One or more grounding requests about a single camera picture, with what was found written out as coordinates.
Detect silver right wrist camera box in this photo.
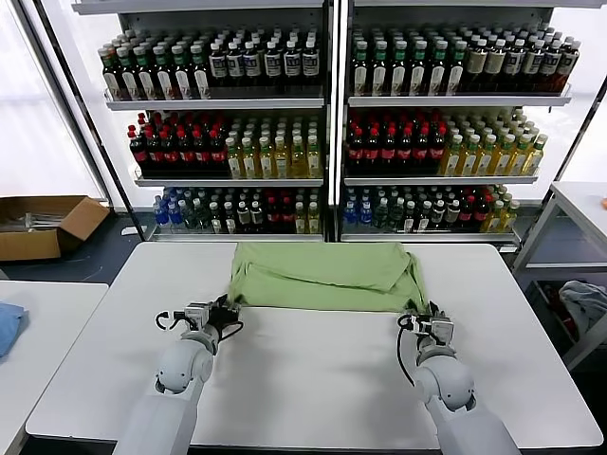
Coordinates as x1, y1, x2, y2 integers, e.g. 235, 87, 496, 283
429, 318, 455, 344

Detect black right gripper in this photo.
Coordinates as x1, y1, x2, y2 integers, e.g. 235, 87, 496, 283
406, 300, 446, 336

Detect grey metal parts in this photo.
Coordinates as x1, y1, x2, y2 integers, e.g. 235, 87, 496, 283
0, 211, 65, 234

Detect blue folded cloth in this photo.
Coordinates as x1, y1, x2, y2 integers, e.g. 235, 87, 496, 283
0, 301, 30, 364

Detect white-cap blue-label dark bottle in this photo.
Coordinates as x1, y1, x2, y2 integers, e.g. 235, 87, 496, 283
209, 41, 228, 89
503, 39, 525, 94
264, 40, 283, 89
226, 41, 245, 89
521, 39, 545, 94
302, 39, 320, 89
555, 41, 580, 94
243, 40, 262, 89
540, 40, 563, 94
283, 40, 302, 89

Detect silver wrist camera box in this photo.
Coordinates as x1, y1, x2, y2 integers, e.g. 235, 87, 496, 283
183, 302, 210, 328
429, 318, 455, 344

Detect white side table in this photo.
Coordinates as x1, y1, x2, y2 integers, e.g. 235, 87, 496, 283
0, 280, 111, 455

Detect beige-label dark bottle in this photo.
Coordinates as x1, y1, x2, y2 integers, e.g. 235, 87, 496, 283
467, 39, 489, 94
486, 39, 507, 94

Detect white drinks shelf unit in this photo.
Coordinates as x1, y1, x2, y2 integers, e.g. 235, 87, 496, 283
339, 0, 576, 246
70, 0, 333, 244

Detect brown cardboard box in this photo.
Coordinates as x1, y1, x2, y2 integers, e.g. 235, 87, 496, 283
0, 194, 112, 263

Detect crumpled light blue cloth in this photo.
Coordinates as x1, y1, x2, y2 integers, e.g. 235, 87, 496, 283
558, 280, 607, 343

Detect white shelf upright post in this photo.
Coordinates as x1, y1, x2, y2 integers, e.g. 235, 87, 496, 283
328, 0, 344, 244

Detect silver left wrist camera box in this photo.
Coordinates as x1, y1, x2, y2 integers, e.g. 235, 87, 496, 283
183, 302, 210, 328

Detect small red-label cola bottle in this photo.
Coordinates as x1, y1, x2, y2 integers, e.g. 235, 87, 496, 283
280, 196, 295, 234
459, 194, 475, 232
265, 196, 281, 234
473, 194, 489, 232

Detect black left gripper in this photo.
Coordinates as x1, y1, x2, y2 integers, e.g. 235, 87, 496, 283
204, 293, 244, 338

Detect green-cap dark tea bottle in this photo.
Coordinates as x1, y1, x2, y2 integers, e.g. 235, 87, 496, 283
351, 41, 370, 98
428, 41, 448, 98
170, 44, 193, 100
189, 43, 212, 100
117, 45, 139, 101
447, 41, 467, 98
370, 41, 389, 98
101, 46, 123, 101
152, 44, 175, 100
390, 41, 409, 98
134, 45, 157, 101
409, 41, 429, 98

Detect red-cap cola bottle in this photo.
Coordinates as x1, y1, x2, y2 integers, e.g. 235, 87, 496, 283
193, 130, 212, 174
363, 127, 381, 174
177, 130, 195, 174
347, 127, 365, 174
413, 127, 431, 174
210, 130, 228, 174
145, 130, 164, 174
429, 126, 447, 174
128, 125, 149, 174
160, 130, 179, 174
396, 127, 414, 174
380, 127, 398, 174

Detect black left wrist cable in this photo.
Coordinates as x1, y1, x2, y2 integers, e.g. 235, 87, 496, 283
155, 309, 189, 332

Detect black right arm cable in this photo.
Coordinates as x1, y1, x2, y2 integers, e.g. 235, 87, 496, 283
395, 314, 421, 386

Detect green polo shirt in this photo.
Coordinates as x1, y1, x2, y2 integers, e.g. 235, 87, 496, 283
226, 241, 431, 315

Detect red cloth item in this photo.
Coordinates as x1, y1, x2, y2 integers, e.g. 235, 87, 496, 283
543, 282, 579, 336

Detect grey metal frame table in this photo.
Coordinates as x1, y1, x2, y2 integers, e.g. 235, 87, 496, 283
510, 181, 607, 373

